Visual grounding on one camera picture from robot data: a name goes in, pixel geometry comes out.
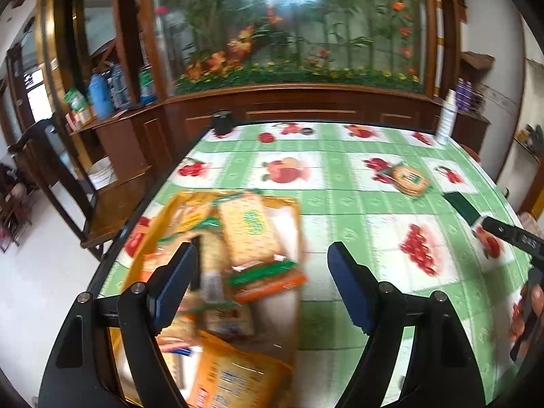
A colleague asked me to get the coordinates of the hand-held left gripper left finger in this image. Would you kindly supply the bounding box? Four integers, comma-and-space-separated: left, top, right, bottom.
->
38, 241, 200, 408

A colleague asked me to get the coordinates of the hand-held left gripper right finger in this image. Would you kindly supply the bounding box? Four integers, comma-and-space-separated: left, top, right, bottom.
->
327, 241, 487, 408

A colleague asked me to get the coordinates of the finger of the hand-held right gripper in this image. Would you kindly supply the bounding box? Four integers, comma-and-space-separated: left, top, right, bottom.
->
443, 190, 544, 260

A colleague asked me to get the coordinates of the cardboard box with yellow tape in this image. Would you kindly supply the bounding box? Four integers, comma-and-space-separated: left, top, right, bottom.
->
108, 189, 303, 408

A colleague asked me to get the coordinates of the orange cracker packet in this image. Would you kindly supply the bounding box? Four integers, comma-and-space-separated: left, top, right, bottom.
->
186, 330, 295, 408

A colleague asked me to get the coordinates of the person's right hand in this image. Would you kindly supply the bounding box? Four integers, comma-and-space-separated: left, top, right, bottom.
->
511, 284, 544, 345

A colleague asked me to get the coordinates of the small tan cracker packet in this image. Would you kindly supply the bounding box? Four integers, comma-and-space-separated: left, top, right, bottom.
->
202, 302, 256, 341

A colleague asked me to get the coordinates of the yellow biscuit packet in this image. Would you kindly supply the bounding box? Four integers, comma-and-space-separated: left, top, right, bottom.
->
169, 195, 222, 241

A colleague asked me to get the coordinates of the green and orange snack packet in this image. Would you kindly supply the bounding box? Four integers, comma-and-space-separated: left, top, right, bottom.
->
228, 261, 307, 303

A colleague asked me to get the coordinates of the yellow cracker packet green print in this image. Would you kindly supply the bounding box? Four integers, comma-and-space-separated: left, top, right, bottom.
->
217, 193, 286, 268

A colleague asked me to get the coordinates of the dark wooden chair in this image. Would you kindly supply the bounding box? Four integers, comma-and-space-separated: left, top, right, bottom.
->
8, 113, 156, 260

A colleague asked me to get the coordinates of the round biscuit packet green label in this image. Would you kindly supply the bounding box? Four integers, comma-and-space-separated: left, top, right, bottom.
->
380, 162, 432, 197

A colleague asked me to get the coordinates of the fruit printed green tablecloth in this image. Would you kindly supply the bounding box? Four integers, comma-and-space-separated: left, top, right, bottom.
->
100, 121, 532, 408

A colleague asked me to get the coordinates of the white bottle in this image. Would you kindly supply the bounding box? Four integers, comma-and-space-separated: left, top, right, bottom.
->
437, 89, 457, 145

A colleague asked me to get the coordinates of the white bucket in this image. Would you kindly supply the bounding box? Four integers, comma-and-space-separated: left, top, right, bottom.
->
87, 156, 115, 190

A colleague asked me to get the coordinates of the purple bottle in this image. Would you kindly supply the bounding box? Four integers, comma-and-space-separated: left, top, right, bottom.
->
456, 77, 473, 113

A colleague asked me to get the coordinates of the wooden cabinet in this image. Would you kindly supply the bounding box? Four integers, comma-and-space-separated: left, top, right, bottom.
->
70, 85, 489, 181

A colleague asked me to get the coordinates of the black cup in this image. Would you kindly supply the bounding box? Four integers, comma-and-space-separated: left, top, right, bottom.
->
211, 109, 234, 136

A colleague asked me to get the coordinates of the wooden rack with clutter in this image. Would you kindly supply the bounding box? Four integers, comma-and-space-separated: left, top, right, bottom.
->
0, 161, 35, 252

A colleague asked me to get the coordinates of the beige box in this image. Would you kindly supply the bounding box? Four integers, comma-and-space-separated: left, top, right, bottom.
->
70, 108, 94, 128

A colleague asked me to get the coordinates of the blue thermos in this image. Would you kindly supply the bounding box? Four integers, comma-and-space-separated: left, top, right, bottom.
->
88, 72, 113, 120

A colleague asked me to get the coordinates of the bottle in green bag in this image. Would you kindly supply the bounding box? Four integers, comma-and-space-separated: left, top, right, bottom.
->
138, 63, 159, 105

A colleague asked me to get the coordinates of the grey thermos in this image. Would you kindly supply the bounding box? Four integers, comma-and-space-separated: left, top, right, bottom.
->
109, 63, 130, 109

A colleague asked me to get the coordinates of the green snack bag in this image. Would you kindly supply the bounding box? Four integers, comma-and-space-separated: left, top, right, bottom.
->
64, 88, 89, 113

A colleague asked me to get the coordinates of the glass flower display case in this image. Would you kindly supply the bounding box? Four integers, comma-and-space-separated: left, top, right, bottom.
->
113, 0, 462, 103

